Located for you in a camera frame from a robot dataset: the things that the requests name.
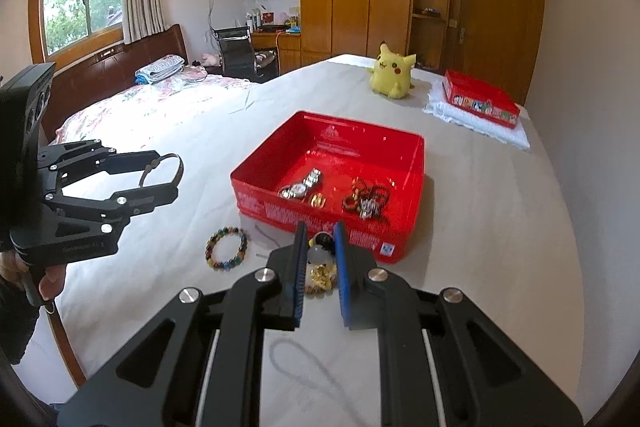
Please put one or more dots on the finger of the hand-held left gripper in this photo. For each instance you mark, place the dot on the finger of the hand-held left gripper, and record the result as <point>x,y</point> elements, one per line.
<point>125,162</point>
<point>145,199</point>

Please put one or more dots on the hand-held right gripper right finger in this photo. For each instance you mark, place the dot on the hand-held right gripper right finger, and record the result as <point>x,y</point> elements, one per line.
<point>342,277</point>

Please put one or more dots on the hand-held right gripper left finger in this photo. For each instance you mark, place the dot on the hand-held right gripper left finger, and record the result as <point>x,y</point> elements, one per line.
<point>300,277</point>

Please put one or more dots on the thin silver clasp bangle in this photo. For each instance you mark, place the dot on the thin silver clasp bangle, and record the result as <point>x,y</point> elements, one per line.
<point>178,167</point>

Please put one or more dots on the silver wristwatch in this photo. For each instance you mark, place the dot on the silver wristwatch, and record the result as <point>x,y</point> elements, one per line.
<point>299,190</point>

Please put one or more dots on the red tin box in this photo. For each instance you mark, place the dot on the red tin box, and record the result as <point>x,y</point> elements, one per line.
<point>325,142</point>

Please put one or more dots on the person's left hand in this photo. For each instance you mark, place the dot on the person's left hand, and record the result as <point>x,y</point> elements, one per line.
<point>52,282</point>

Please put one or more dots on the floral quilt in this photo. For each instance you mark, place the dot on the floral quilt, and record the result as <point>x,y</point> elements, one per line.
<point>150,107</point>

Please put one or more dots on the dark wooden headboard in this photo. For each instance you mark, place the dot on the dark wooden headboard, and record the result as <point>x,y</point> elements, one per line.
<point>100,67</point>

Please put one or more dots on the folded blue white cloth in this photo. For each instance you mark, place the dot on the folded blue white cloth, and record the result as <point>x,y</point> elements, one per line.
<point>160,69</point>

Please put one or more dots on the pink plush toy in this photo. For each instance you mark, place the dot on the pink plush toy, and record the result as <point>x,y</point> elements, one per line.
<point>210,58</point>

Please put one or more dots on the black office chair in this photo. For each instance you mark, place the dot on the black office chair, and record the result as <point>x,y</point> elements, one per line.
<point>237,52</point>

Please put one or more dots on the wooden desk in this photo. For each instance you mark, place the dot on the wooden desk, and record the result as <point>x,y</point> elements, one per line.
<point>287,52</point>

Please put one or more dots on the yellow plush toy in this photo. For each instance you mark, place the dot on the yellow plush toy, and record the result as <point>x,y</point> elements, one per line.
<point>390,74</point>

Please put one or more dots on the white folded towel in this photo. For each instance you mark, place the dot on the white folded towel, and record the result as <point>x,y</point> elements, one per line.
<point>500,134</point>

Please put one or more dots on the red tin lid with pictures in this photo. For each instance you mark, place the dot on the red tin lid with pictures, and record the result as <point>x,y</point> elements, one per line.
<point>475,99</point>

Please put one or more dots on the wooden door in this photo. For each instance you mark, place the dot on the wooden door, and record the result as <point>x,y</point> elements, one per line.
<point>495,17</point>

